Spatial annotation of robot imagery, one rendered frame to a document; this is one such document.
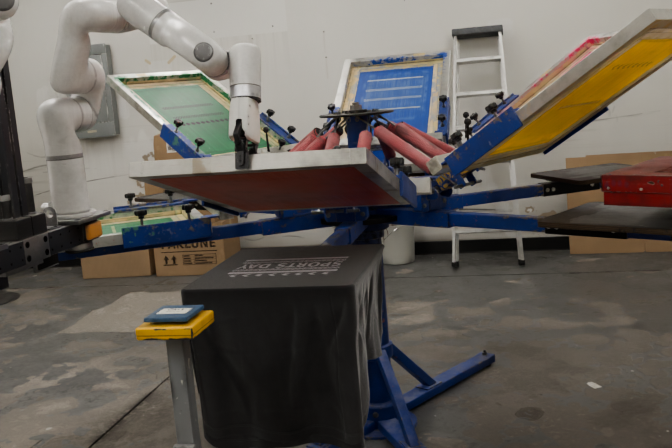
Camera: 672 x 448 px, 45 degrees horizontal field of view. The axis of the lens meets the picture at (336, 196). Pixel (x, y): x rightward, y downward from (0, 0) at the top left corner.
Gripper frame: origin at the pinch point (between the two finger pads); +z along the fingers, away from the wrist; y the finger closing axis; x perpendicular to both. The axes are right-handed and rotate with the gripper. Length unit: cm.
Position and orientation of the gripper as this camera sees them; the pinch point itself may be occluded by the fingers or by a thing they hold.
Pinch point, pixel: (246, 163)
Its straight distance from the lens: 194.0
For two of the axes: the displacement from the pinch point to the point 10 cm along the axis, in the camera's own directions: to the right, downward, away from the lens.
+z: 0.3, 9.9, -1.3
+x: 9.7, -0.5, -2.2
